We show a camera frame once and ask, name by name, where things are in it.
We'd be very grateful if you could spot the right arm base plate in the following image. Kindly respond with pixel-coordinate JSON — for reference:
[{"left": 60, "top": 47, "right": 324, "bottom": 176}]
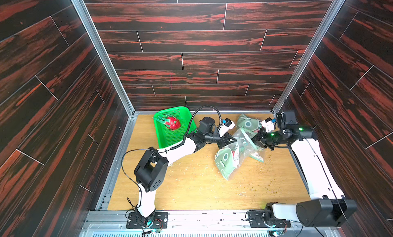
[{"left": 245, "top": 210, "right": 291, "bottom": 228}]

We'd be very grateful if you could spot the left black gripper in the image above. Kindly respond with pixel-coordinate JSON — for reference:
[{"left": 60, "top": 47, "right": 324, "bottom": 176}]
[{"left": 202, "top": 133, "right": 236, "bottom": 150}]

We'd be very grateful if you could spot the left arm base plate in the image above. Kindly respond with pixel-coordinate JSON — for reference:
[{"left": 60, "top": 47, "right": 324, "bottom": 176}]
[{"left": 126, "top": 211, "right": 168, "bottom": 229}]

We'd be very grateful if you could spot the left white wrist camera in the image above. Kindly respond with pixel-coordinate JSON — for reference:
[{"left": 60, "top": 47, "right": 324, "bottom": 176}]
[{"left": 219, "top": 118, "right": 235, "bottom": 137}]

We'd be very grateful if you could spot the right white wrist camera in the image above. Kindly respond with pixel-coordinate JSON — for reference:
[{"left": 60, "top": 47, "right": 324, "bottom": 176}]
[{"left": 261, "top": 118, "right": 276, "bottom": 133}]

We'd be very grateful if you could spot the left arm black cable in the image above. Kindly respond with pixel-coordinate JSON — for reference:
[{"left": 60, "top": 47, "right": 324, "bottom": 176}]
[{"left": 120, "top": 104, "right": 222, "bottom": 213}]

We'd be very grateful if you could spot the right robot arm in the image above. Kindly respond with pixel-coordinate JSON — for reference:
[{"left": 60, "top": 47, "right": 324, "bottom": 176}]
[{"left": 252, "top": 111, "right": 357, "bottom": 227}]

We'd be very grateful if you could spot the clear zip-top bag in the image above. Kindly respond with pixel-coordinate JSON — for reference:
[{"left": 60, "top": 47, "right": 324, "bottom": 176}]
[
  {"left": 234, "top": 126, "right": 265, "bottom": 162},
  {"left": 215, "top": 143, "right": 240, "bottom": 180}
]

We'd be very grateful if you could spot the green plastic perforated basket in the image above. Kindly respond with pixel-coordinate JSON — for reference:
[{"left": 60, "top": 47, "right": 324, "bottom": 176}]
[{"left": 153, "top": 107, "right": 191, "bottom": 148}]

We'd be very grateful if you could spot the red green dragon fruit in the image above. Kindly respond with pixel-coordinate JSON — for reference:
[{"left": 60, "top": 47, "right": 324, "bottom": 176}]
[{"left": 153, "top": 114, "right": 181, "bottom": 130}]

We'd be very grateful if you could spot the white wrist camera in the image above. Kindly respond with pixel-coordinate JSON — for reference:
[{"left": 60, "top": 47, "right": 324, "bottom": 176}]
[
  {"left": 261, "top": 118, "right": 276, "bottom": 133},
  {"left": 219, "top": 118, "right": 235, "bottom": 137}
]

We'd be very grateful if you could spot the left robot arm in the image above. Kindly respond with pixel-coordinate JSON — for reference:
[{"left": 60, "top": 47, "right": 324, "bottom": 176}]
[{"left": 134, "top": 117, "right": 236, "bottom": 225}]

